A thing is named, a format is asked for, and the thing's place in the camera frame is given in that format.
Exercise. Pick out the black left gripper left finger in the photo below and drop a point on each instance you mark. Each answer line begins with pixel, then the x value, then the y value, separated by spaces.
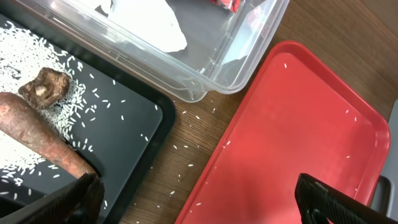
pixel 77 202

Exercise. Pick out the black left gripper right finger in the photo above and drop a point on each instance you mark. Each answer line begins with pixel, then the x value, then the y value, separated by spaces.
pixel 319 203

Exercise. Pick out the brown carrot piece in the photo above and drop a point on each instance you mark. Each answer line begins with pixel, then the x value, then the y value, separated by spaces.
pixel 24 124

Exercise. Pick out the brown food chunk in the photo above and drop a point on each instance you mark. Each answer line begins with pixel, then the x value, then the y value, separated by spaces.
pixel 47 88

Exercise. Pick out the white rice pile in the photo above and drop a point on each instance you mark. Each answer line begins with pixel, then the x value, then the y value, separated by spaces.
pixel 23 54

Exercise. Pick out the black waste tray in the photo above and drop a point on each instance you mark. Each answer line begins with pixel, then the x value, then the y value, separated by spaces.
pixel 128 126

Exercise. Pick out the red plastic tray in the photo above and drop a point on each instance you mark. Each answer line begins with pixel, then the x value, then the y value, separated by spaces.
pixel 297 117

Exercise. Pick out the clear plastic bin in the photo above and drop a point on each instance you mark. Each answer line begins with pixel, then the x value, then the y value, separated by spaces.
pixel 223 48

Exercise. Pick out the crumpled white tissue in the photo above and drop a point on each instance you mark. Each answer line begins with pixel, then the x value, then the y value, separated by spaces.
pixel 154 21

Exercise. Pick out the red patterned wrapper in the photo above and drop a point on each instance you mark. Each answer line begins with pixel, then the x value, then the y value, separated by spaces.
pixel 231 5

